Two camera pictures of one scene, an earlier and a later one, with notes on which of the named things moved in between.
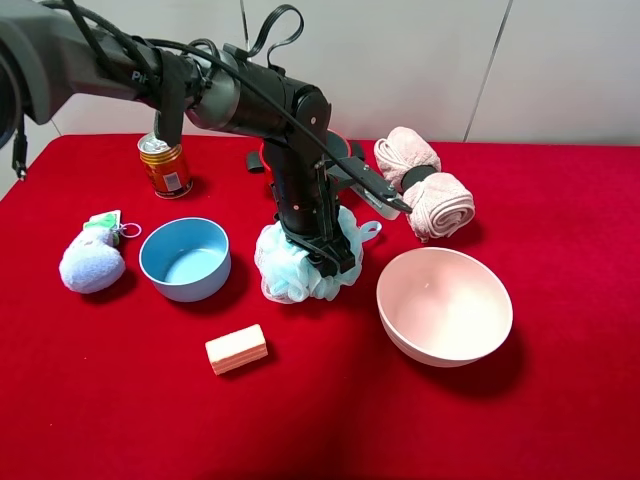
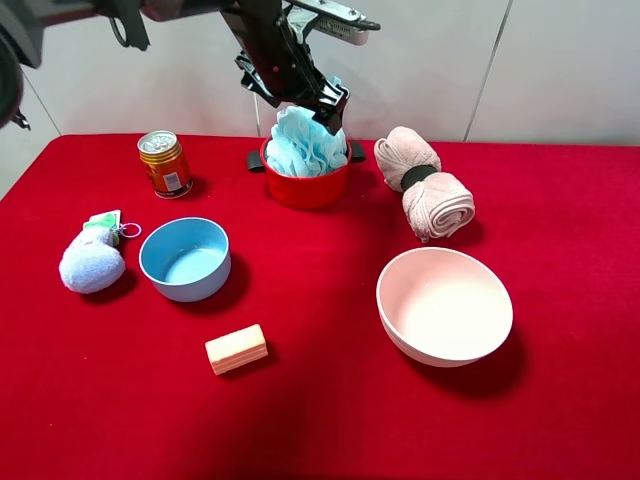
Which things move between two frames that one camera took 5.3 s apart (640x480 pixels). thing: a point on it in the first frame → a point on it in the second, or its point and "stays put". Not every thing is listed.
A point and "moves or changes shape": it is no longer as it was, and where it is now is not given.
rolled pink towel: x=440 y=205 stays put
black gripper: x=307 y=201 → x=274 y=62
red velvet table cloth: x=119 y=385 stays put
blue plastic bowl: x=187 y=259 stays put
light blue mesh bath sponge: x=285 y=271 moves or changes shape
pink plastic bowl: x=443 y=308 stays put
